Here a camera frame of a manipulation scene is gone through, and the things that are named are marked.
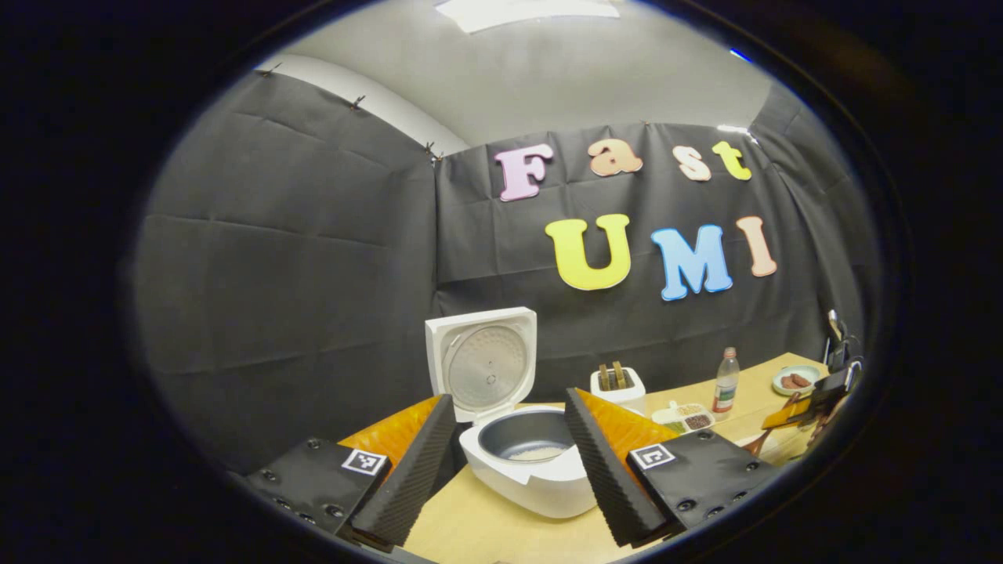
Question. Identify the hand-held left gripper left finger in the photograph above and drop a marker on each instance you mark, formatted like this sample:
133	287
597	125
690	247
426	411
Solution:
411	478

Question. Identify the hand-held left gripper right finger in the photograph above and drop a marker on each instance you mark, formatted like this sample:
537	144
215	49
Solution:
607	474

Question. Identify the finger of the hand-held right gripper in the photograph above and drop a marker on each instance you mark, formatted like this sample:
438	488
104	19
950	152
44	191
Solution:
787	413

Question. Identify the white rice grains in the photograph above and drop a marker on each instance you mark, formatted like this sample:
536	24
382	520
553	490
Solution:
539	453

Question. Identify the white rice cooker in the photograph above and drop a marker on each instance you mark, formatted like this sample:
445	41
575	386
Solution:
486	368

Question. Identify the pale green plate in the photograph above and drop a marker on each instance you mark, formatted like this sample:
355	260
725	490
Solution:
780	388

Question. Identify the clear bottle with red label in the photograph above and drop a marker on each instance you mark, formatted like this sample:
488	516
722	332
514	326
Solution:
726	384

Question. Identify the white toaster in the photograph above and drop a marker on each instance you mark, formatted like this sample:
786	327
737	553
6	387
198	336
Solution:
623	399

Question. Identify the white divided grain dish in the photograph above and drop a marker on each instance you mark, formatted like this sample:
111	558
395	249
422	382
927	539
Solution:
682	417

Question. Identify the brown bread slice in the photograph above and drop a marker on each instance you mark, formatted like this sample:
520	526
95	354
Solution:
604	377
619	374

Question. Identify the small ceiling light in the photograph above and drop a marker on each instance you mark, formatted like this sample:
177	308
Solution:
733	129

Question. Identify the large ceiling light panel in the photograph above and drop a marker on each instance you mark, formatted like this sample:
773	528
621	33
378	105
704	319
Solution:
525	12

